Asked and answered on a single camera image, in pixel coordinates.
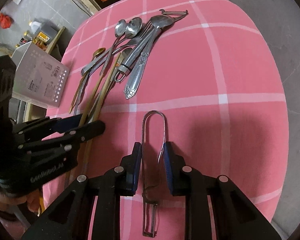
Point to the wooden chopstick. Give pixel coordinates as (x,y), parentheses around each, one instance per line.
(93,96)
(95,113)

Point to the steel peeler tube handle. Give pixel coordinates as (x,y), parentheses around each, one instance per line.
(126,65)

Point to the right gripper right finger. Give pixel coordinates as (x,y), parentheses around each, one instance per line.
(188,182)

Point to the red plastic bag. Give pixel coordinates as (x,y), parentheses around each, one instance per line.
(5,21)

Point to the gold spoon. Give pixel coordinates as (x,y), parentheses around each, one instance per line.
(97,56)

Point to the ornate steel knife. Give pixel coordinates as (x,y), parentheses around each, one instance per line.
(142,60)

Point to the pink checked tablecloth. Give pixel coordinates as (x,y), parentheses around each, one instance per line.
(213,76)

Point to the left hand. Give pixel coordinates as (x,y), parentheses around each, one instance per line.
(32,201)

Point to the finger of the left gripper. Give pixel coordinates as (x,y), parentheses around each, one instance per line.
(72,137)
(40,128)

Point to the steel spoon round bowl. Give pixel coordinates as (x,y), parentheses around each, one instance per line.
(133,28)

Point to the white perforated utensil basket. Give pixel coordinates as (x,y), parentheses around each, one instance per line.
(39,78)

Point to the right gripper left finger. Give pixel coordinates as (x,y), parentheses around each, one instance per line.
(117,182)

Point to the wire loop peeler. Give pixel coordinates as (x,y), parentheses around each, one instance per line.
(151,178)

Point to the steel utensil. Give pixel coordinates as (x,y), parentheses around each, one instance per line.
(80,91)

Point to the steel fork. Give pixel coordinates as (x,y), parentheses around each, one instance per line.
(133,42)

